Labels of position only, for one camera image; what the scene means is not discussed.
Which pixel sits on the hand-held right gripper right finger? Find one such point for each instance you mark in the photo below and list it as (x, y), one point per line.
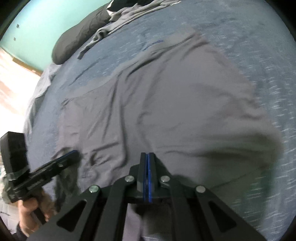
(150, 176)

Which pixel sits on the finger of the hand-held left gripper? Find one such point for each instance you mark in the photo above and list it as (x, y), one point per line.
(62, 162)

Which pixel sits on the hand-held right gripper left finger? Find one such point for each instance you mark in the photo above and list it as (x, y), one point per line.
(144, 176)

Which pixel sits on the grey boxer briefs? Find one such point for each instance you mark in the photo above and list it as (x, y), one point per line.
(173, 104)

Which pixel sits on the person's left hand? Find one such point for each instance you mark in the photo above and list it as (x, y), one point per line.
(27, 213)

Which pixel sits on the pink curtain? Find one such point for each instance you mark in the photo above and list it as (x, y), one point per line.
(13, 85)

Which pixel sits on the light grey blanket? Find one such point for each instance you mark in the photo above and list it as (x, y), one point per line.
(41, 88)

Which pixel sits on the dark grey long pillow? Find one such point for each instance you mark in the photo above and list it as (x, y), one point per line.
(76, 34)

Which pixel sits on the grey sweatshirt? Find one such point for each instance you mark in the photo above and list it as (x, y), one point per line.
(122, 18)

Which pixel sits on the blue patterned bed sheet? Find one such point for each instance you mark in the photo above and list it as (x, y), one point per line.
(254, 46)

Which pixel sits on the black garment with white trim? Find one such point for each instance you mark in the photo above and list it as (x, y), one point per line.
(124, 4)

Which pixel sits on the wooden window frame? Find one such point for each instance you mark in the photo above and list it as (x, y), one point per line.
(27, 66)

